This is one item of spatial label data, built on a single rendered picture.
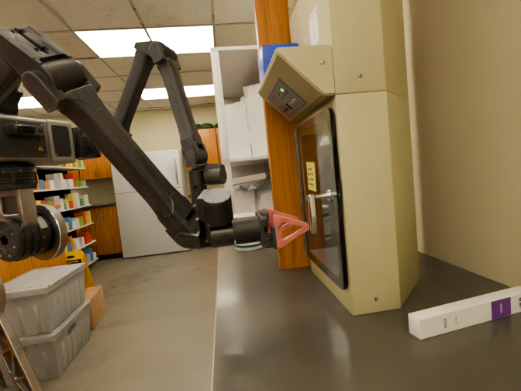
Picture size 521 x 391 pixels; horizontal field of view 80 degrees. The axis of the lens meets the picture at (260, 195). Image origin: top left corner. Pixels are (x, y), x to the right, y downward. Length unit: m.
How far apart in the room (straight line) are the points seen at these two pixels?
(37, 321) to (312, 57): 2.42
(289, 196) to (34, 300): 2.01
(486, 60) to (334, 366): 0.80
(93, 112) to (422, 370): 0.70
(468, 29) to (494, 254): 0.59
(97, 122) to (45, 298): 2.03
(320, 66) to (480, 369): 0.58
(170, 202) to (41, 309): 2.05
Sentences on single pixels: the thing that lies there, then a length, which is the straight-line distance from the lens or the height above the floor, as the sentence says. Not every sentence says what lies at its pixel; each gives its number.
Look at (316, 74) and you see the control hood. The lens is 0.68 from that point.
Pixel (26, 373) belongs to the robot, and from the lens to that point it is 1.72.
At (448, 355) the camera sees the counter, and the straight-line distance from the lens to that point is 0.65.
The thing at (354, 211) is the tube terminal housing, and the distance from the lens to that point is 0.68.
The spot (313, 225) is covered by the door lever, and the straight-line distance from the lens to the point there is 0.70.
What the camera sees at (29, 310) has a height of 0.51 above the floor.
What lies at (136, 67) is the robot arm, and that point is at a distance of 1.26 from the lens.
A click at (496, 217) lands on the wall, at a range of 0.99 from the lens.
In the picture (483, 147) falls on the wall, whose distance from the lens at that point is 1.00.
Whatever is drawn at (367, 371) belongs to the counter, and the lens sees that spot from 0.58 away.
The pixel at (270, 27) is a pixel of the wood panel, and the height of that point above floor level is 1.71.
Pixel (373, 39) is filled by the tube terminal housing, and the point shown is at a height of 1.51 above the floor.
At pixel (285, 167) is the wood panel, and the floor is 1.28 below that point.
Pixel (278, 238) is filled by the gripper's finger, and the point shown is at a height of 1.13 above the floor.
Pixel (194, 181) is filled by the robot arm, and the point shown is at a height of 1.26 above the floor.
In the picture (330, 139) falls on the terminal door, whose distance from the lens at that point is 0.68.
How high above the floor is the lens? 1.27
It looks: 4 degrees down
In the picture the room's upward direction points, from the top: 6 degrees counter-clockwise
